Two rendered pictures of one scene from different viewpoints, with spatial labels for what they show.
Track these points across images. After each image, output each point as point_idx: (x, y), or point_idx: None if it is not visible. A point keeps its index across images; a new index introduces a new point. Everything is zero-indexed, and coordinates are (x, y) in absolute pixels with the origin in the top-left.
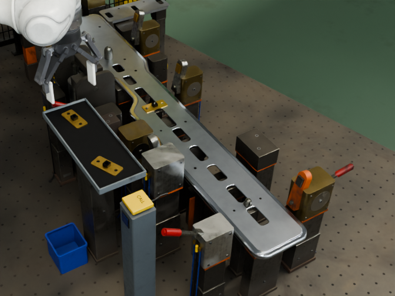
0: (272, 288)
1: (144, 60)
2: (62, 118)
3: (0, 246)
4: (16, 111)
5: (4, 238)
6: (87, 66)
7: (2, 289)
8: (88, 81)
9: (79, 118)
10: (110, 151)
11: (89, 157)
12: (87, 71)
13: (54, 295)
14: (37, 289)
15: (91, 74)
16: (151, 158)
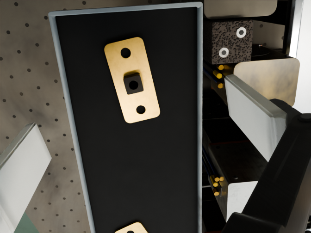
0: None
1: None
2: (103, 62)
3: (16, 14)
4: None
5: (23, 3)
6: (255, 107)
7: (12, 82)
8: (224, 80)
9: (145, 88)
10: (167, 214)
11: (117, 216)
12: (242, 93)
13: (67, 114)
14: (51, 99)
15: (245, 124)
16: (237, 202)
